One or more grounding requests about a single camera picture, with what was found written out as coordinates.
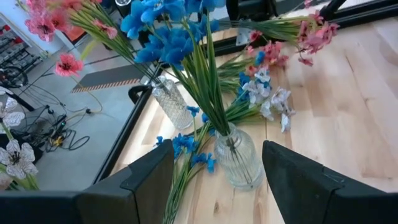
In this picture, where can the ribbed clear glass vase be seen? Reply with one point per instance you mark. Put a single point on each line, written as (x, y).
(236, 161)

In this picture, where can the diamond-cut clear glass vase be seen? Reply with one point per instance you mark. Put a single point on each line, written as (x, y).
(174, 105)

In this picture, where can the shelf with red bins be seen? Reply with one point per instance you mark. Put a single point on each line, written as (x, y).
(15, 49)

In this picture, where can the small blue flower head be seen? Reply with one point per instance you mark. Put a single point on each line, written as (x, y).
(259, 57)

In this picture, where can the white artificial flower bunch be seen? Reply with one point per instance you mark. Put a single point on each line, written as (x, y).
(17, 157)
(280, 98)
(12, 118)

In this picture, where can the grey metal bracket plate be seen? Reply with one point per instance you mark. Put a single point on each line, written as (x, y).
(244, 35)

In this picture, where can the black hazard-striped floor mat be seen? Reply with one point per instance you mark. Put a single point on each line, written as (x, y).
(109, 76)

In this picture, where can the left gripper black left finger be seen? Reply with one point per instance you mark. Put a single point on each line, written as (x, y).
(93, 205)

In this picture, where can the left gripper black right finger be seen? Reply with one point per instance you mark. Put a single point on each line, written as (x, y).
(326, 202)

